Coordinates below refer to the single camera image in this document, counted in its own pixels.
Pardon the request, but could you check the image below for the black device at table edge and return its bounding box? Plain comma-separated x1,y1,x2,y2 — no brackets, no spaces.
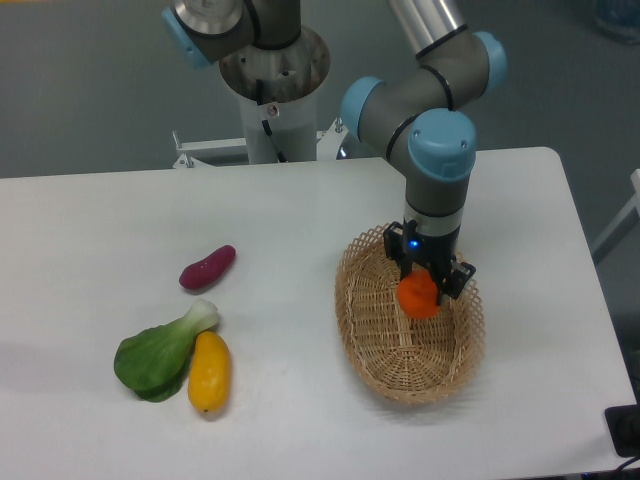
604,404,639,458

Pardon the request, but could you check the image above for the woven wicker basket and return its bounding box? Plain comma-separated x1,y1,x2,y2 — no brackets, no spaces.
334,225,485,405

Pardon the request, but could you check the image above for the white metal base frame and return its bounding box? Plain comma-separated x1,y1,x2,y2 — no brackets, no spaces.
172,117,349,169

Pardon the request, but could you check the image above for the black cable on pedestal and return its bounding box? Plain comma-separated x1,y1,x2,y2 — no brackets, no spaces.
255,78,289,164

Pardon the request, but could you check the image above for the orange fruit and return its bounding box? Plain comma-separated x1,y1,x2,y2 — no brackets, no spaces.
396,270,440,319

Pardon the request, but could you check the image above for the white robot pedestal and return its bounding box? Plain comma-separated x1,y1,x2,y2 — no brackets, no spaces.
219,27,331,164

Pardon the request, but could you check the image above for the green bok choy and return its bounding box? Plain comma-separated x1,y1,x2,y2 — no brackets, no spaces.
113,299,220,403

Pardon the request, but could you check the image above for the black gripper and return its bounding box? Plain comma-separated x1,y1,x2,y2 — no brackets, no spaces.
383,220,476,306

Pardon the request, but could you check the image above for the purple sweet potato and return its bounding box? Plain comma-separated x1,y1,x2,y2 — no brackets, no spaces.
179,245,236,291

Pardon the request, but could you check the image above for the white frame at right edge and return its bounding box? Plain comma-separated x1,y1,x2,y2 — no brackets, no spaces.
590,169,639,265

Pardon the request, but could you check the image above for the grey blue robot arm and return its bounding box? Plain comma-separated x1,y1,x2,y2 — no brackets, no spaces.
162,1,507,303

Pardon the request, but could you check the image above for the yellow mango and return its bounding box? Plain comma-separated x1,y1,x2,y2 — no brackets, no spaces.
188,331,232,413

